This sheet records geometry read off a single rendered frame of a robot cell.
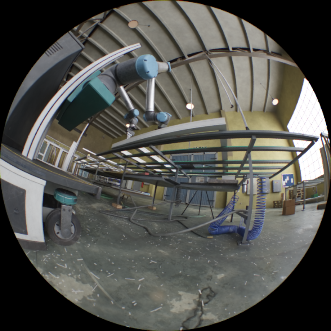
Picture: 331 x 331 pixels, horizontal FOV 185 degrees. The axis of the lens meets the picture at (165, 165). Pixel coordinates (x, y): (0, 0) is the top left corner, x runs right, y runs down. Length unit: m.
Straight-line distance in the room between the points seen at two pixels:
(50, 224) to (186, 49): 8.32
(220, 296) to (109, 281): 0.37
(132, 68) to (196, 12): 7.93
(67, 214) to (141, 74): 0.67
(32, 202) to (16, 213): 0.07
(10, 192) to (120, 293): 0.40
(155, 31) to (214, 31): 3.44
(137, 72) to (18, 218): 0.69
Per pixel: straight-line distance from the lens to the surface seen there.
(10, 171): 0.38
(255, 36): 9.16
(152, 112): 1.03
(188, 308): 0.41
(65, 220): 0.49
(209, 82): 8.91
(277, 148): 1.20
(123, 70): 0.59
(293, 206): 3.30
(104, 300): 0.39
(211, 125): 0.79
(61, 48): 0.64
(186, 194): 7.52
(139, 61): 0.56
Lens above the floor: 0.35
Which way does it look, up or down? 17 degrees up
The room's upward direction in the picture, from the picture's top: 10 degrees clockwise
